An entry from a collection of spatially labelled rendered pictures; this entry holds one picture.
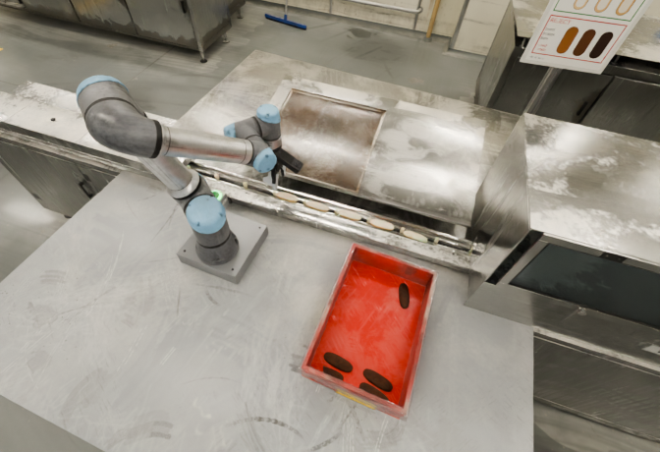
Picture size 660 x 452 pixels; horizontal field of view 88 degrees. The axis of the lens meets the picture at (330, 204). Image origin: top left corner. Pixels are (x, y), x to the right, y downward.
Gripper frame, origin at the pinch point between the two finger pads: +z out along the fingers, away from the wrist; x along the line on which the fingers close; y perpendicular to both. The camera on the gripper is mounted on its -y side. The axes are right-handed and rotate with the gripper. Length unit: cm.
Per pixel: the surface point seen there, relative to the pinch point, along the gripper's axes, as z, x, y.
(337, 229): 7.8, 9.2, -28.0
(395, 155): 1, -34, -42
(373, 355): 11, 50, -53
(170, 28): 63, -205, 211
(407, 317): 11, 34, -61
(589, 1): -59, -73, -95
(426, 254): 8, 9, -64
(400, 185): 4, -19, -47
